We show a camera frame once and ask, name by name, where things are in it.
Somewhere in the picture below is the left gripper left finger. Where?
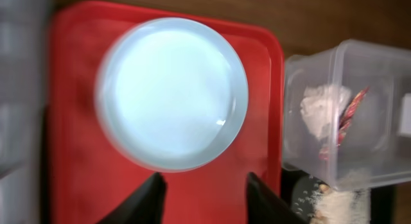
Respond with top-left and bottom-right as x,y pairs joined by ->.
98,173 -> 167,224

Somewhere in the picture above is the white tissue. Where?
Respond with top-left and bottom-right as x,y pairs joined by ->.
300,85 -> 352,141

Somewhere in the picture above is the clear plastic bin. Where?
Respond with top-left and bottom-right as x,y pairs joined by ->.
283,40 -> 410,191

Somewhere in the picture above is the light blue plate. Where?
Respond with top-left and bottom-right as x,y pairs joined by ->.
94,17 -> 249,172

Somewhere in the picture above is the black plastic tray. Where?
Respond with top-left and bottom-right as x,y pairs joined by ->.
281,169 -> 396,224

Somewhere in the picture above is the grey dishwasher rack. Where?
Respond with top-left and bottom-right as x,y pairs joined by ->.
1,0 -> 51,223

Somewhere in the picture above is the red plastic tray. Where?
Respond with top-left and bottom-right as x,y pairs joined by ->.
48,1 -> 284,223

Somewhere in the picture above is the red snack wrapper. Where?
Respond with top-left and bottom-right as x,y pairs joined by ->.
337,87 -> 369,147

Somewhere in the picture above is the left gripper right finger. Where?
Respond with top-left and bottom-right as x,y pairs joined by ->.
246,172 -> 306,224

